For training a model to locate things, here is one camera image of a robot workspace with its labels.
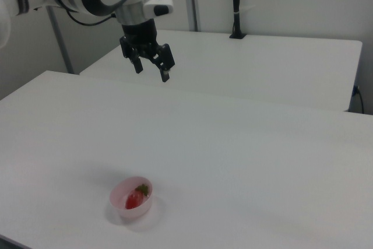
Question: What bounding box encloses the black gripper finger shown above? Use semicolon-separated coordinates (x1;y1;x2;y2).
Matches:
119;36;143;74
147;43;177;83

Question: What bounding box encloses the red toy strawberry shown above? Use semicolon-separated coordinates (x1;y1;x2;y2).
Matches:
125;184;149;210

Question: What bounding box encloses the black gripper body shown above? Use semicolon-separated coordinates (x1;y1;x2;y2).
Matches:
121;19;159;54

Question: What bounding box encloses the pink translucent plastic bowl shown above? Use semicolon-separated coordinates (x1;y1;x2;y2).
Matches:
109;176;154;219

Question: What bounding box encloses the white side table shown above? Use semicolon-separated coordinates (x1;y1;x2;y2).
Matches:
79;29;364;113

